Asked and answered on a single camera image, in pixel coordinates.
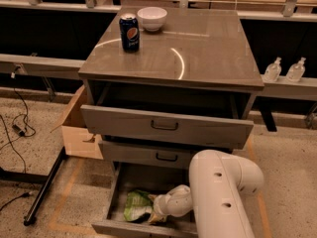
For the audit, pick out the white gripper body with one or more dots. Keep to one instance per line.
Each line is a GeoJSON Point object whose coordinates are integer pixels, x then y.
{"type": "Point", "coordinates": [162, 204]}

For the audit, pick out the green rice chip bag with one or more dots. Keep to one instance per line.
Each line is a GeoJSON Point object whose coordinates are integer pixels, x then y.
{"type": "Point", "coordinates": [138, 206]}

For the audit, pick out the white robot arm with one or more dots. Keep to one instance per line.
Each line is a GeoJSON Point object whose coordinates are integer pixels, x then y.
{"type": "Point", "coordinates": [216, 182]}

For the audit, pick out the grey bottom drawer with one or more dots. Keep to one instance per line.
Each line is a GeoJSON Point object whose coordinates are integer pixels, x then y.
{"type": "Point", "coordinates": [156, 180]}

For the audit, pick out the grey top drawer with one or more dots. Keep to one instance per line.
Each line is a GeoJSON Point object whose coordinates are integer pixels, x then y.
{"type": "Point", "coordinates": [167, 127]}

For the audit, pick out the grey drawer cabinet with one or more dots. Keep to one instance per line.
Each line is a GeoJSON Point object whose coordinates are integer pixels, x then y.
{"type": "Point", "coordinates": [199, 63]}

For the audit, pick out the cardboard box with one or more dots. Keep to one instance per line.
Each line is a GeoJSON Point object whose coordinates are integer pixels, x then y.
{"type": "Point", "coordinates": [78, 142]}

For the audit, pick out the black metal floor bar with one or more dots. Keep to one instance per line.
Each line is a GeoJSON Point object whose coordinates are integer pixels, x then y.
{"type": "Point", "coordinates": [44, 181]}

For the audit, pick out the clear sanitizer bottle left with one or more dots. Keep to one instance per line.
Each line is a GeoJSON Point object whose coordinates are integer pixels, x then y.
{"type": "Point", "coordinates": [272, 71]}

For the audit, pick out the clear sanitizer bottle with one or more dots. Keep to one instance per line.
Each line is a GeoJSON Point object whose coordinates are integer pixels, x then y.
{"type": "Point", "coordinates": [272, 71]}
{"type": "Point", "coordinates": [296, 71]}

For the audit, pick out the blue Pepsi can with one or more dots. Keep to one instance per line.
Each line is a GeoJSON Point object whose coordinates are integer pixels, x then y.
{"type": "Point", "coordinates": [129, 30]}

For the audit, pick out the white ceramic bowl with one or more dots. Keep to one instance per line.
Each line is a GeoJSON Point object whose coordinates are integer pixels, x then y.
{"type": "Point", "coordinates": [152, 18]}

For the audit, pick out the clear sanitizer bottle right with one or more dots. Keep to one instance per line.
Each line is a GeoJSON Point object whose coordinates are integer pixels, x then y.
{"type": "Point", "coordinates": [296, 71]}

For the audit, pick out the grey metal rail shelf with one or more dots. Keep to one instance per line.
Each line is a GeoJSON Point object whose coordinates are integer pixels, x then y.
{"type": "Point", "coordinates": [39, 66]}

